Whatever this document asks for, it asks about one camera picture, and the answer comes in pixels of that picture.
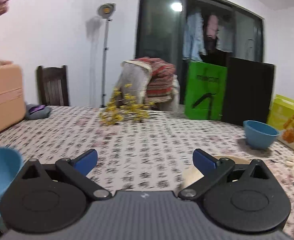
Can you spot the patterned blanket on chair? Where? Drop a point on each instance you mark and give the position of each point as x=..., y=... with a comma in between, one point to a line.
x=149, y=80

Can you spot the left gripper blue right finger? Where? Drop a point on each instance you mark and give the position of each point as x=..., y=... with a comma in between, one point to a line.
x=215, y=171

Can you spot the black paper bag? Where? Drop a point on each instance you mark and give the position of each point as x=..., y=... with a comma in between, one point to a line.
x=248, y=93

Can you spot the studio light on stand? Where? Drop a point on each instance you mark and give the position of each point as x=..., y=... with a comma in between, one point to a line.
x=105, y=11

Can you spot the pink small suitcase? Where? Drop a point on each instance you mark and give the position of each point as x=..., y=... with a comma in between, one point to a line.
x=12, y=104

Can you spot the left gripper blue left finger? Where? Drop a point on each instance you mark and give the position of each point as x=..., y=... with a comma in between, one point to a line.
x=74, y=172

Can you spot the yellow flower branch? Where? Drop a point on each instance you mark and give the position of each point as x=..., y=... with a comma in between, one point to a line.
x=124, y=107

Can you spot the hanging light blue shirt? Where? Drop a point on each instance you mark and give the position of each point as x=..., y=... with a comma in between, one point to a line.
x=193, y=41

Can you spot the dark wooden chair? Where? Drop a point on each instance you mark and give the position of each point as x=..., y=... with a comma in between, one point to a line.
x=52, y=86

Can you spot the calligraphy print tablecloth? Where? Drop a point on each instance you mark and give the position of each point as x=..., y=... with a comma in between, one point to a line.
x=150, y=155

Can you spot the dark framed glass door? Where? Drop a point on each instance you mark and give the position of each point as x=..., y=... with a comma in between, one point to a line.
x=161, y=26

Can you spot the hanging pink garment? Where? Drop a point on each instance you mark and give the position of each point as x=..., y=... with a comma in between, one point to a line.
x=212, y=26

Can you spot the grey purple cloth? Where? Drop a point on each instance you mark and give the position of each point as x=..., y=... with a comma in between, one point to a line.
x=35, y=112

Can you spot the green paper bag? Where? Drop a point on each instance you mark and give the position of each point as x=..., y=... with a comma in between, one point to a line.
x=205, y=91

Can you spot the yellow-green snack box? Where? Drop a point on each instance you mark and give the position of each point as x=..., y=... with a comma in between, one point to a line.
x=281, y=117

